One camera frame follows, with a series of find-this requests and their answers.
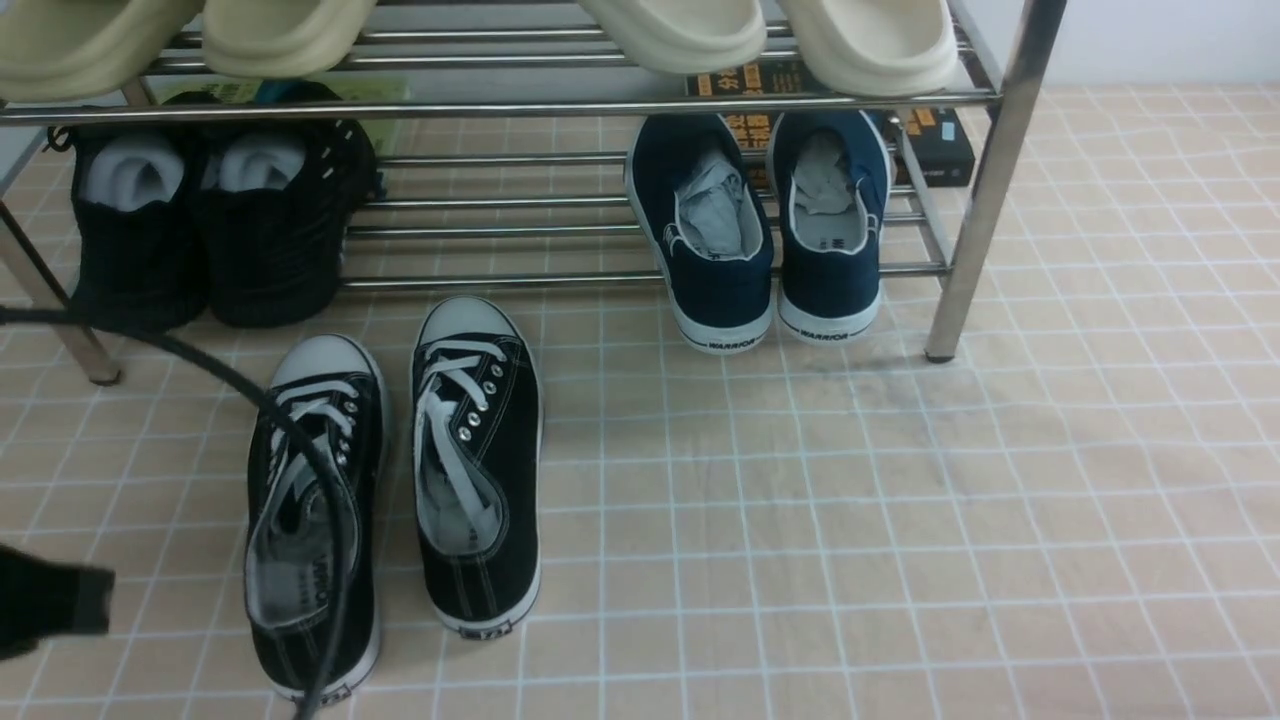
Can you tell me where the black canvas sneaker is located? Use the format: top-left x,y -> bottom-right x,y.
244,334 -> 392,705
410,296 -> 544,641

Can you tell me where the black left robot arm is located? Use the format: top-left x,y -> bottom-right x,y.
1,544 -> 116,662

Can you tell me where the navy canvas shoe left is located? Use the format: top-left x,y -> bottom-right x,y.
623,114 -> 774,355

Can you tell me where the navy canvas shoe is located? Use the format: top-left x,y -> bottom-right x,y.
623,114 -> 774,355
765,110 -> 895,345

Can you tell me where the silver metal shoe rack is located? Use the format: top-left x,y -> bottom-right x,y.
3,1 -> 1068,387

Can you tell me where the navy canvas shoe right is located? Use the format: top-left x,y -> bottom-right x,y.
765,110 -> 895,345

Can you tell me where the cream slipper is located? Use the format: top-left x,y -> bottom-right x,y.
579,0 -> 768,76
778,1 -> 959,97

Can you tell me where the black orange box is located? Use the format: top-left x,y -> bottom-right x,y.
685,60 -> 977,188

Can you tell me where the cream slipper far right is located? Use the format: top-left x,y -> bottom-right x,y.
778,1 -> 959,97

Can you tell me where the black mesh sneaker right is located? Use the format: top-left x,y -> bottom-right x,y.
189,118 -> 381,328

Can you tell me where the black mesh sneaker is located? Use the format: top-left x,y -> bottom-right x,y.
47,126 -> 210,332
189,118 -> 381,328

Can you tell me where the beige slipper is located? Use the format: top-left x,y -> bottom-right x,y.
1,1 -> 204,102
202,1 -> 378,79

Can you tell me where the black mesh sneaker left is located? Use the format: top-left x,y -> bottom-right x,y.
47,126 -> 210,332

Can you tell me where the beige slipper far left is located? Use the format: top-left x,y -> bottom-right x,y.
1,1 -> 204,102

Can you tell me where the black cable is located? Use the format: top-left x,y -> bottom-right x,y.
0,305 -> 361,720

